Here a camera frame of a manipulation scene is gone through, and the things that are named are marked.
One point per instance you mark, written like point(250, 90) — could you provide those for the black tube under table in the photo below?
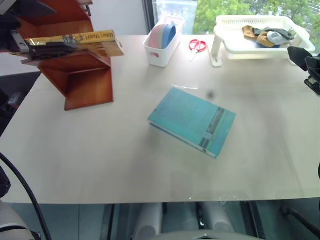
point(300, 218)

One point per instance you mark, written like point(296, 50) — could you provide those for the dark window frame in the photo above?
point(149, 17)

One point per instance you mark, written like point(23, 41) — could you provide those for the light blue sock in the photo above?
point(275, 38)

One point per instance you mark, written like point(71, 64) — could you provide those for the white plastic storage bin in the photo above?
point(160, 57)

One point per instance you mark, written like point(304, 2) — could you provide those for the grey rounded robot torso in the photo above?
point(205, 236)

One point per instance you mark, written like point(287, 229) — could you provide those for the silver robot leg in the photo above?
point(217, 217)
point(147, 220)

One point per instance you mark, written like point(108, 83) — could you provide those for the yellow book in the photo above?
point(100, 37)

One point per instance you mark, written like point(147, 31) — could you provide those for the pink bowl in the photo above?
point(156, 37)

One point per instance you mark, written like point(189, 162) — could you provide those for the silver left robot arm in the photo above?
point(12, 222)

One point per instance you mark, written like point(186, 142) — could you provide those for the orange sock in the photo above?
point(263, 40)

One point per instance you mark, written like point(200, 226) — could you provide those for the brown sock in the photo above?
point(248, 32)

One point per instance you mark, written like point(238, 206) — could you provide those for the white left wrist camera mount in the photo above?
point(5, 6)

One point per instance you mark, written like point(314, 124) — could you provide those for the wooden bookshelf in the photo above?
point(87, 87)

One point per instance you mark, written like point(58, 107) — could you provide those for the white plastic tray rack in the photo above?
point(237, 51)

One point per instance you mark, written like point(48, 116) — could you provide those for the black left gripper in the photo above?
point(15, 41)

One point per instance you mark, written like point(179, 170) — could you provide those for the teal book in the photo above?
point(190, 120)

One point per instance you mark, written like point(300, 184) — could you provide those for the blue bowl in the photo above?
point(169, 35)

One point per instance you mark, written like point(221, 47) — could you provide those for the grey sock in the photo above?
point(283, 33)

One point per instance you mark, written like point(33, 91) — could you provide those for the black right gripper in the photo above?
point(313, 75)

